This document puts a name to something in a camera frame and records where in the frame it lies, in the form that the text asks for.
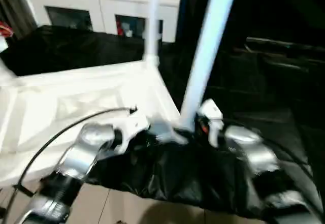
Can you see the white plastic table leg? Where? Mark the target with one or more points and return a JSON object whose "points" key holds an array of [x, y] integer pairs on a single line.
{"points": [[152, 18], [6, 67], [210, 43]]}

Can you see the white plastic table top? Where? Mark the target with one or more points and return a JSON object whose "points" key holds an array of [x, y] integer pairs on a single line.
{"points": [[63, 89]]}

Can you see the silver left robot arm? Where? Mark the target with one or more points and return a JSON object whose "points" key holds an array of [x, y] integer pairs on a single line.
{"points": [[81, 153]]}

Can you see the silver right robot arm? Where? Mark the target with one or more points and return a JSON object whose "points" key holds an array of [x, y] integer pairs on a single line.
{"points": [[259, 150]]}

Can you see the black flat monitor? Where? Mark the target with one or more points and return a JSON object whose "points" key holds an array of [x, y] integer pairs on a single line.
{"points": [[279, 48]]}

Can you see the black work mat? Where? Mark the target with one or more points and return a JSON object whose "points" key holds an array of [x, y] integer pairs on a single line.
{"points": [[76, 48]]}

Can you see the red bottle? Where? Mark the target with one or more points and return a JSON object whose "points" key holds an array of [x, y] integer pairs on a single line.
{"points": [[119, 27]]}

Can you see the black speaker cabinet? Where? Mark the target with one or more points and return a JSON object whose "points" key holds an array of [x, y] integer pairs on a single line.
{"points": [[193, 5]]}

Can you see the white sideboard cabinet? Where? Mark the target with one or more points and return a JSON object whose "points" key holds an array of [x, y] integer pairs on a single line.
{"points": [[89, 8]]}

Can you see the grey curtain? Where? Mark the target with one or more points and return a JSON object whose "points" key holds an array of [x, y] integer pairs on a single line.
{"points": [[15, 5]]}

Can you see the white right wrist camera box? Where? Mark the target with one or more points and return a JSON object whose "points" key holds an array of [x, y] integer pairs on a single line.
{"points": [[210, 112]]}

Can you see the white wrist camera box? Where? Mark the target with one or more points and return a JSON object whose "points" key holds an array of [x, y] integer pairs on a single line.
{"points": [[210, 112], [134, 127]]}

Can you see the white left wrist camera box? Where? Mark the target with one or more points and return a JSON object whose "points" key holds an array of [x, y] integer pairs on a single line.
{"points": [[134, 127]]}

